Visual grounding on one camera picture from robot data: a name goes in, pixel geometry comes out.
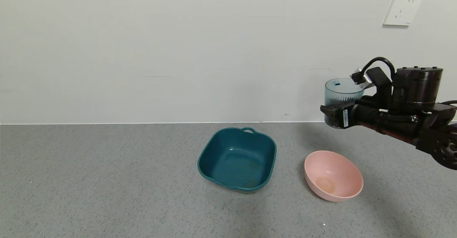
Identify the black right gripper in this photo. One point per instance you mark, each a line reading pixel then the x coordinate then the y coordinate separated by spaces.
pixel 345 118

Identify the translucent blue-grey ribbed cup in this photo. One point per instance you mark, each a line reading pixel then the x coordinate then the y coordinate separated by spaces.
pixel 341 91

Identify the pink round bowl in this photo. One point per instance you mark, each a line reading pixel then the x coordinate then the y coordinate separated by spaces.
pixel 332 177

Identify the teal square plastic basin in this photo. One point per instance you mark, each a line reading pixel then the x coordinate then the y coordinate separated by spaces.
pixel 232 159

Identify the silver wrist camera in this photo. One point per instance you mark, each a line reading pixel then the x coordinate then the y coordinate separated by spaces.
pixel 362 80

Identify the white wall socket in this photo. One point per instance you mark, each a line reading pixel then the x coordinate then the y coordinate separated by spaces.
pixel 403 9

